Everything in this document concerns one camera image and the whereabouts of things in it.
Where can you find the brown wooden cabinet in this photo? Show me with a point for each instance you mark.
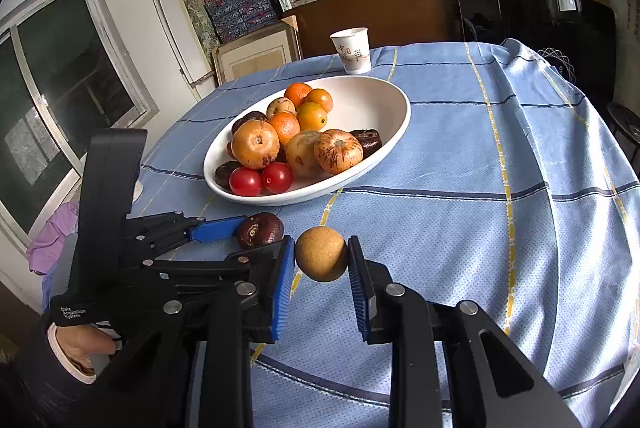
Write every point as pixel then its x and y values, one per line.
pixel 400 18

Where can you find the smooth orange fruit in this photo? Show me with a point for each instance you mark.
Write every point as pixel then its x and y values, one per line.
pixel 312 117

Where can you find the dark sliding window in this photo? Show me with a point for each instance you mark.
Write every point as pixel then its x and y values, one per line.
pixel 60 73

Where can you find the lavender printed cloth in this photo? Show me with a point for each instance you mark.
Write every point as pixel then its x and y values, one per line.
pixel 52 233

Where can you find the large orange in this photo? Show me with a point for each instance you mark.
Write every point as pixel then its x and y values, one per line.
pixel 297 92

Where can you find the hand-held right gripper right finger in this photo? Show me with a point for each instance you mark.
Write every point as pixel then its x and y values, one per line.
pixel 360 288

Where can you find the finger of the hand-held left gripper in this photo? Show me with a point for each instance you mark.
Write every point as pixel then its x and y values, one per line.
pixel 215 229
pixel 200 265

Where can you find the dark purple plum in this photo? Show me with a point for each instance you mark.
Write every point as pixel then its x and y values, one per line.
pixel 247 119

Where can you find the striped orange-tan fruit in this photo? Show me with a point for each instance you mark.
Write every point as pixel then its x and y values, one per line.
pixel 338 152

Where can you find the dark brown water chestnut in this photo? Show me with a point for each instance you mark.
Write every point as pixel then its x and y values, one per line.
pixel 367 141
pixel 259 230

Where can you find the yellow-brown round fruit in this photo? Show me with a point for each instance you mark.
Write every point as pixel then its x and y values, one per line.
pixel 280 107
pixel 320 254
pixel 300 153

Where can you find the orange-yellow dimpled fruit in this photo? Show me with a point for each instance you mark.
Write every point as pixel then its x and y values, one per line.
pixel 255 143

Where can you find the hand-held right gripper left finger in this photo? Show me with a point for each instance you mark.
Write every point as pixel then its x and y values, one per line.
pixel 282 288

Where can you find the white oval plate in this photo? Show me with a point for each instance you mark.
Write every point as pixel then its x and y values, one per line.
pixel 370 108

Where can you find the stack of blue floral boxes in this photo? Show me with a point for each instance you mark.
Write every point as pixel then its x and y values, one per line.
pixel 240 13

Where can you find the green marble slab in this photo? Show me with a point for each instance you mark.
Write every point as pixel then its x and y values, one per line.
pixel 192 8

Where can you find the person's left hand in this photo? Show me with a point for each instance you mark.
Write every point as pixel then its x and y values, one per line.
pixel 75 345

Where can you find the red cherry tomato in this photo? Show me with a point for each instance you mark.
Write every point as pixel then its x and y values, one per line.
pixel 277 177
pixel 245 181

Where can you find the wooden framed panel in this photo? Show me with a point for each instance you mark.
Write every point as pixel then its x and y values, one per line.
pixel 255 56

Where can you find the dark round stand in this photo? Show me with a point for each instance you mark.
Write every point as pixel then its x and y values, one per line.
pixel 625 123

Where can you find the blue checked tablecloth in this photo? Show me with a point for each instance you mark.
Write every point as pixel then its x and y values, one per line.
pixel 475 208

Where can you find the black glossy panel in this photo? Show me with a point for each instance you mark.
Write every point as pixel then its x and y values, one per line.
pixel 525 18

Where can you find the white paper cup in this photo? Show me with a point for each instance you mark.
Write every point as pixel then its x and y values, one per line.
pixel 352 51

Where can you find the small orange fruit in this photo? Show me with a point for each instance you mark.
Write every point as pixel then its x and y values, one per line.
pixel 320 100

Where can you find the bumpy mandarin orange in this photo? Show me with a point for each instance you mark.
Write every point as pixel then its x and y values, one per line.
pixel 285 127

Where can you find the dark red plum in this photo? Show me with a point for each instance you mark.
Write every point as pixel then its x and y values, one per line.
pixel 226 171

